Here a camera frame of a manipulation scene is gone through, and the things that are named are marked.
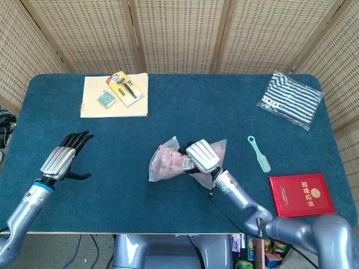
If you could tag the mint green hairbrush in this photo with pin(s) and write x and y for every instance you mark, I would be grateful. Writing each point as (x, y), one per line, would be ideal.
(256, 152)

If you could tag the yellow razor blister pack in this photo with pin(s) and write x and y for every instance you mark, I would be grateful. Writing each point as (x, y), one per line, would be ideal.
(124, 91)

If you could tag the shelf with colourful packages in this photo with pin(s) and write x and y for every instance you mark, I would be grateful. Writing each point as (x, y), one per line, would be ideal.
(246, 249)

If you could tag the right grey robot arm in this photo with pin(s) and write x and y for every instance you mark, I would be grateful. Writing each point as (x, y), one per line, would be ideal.
(294, 232)

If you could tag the beige spiral notebook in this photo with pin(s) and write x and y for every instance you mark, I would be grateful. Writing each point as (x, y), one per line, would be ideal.
(92, 103)

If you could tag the grey robot torso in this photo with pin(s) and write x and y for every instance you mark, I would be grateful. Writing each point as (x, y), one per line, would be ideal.
(168, 252)

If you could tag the striped packaged garment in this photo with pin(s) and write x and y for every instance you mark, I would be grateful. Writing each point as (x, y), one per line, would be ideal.
(291, 98)

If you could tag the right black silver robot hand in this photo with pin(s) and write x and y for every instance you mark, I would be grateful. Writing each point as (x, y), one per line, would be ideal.
(203, 155)

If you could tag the small green white box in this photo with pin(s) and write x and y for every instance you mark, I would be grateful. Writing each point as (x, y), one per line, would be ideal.
(106, 98)

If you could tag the blue felt table cover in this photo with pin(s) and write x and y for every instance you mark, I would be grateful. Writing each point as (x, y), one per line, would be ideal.
(126, 201)

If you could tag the red certificate book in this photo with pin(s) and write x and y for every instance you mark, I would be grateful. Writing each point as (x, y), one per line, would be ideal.
(303, 196)

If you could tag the woven wooden folding screen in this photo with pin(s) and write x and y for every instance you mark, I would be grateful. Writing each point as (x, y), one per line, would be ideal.
(179, 33)

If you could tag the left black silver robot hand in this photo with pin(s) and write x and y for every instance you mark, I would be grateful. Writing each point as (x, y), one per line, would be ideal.
(57, 162)

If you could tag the pink cloth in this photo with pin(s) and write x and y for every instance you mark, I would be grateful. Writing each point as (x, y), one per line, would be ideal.
(171, 159)

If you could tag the clear plastic zip bag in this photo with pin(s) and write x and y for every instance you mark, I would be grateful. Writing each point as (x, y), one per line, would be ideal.
(164, 171)

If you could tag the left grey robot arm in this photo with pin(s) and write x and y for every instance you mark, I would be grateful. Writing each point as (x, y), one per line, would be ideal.
(25, 210)

